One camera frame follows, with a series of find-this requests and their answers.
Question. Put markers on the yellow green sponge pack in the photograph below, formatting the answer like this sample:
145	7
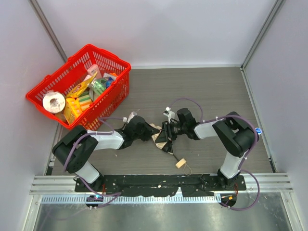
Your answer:
84	101

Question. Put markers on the green white wrapped package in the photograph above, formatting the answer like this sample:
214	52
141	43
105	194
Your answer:
97	87

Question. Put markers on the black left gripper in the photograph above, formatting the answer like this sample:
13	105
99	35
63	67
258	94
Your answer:
149	131

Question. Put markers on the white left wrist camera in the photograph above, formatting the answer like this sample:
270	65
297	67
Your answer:
131	115

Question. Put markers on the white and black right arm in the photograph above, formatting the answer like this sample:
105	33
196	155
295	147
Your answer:
237	135

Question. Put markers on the clear plastic water bottle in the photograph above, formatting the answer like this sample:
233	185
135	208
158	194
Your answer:
259	132

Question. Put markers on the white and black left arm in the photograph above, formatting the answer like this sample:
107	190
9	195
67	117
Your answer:
75	148

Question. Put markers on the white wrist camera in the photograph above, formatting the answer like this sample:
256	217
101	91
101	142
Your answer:
169	114
131	115

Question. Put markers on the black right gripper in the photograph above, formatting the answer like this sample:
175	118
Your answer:
166	131

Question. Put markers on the white slotted cable duct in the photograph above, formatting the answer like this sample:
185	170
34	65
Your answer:
85	199

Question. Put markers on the orange plastic package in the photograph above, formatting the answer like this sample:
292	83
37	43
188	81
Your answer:
72	110

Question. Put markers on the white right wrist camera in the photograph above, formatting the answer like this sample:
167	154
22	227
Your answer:
169	114

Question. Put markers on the pink white small package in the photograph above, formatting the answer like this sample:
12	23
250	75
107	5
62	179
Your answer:
93	70

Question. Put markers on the white toilet paper roll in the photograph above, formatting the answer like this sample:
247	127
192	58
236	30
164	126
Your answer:
54	102

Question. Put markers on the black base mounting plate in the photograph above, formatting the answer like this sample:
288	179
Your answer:
165	185

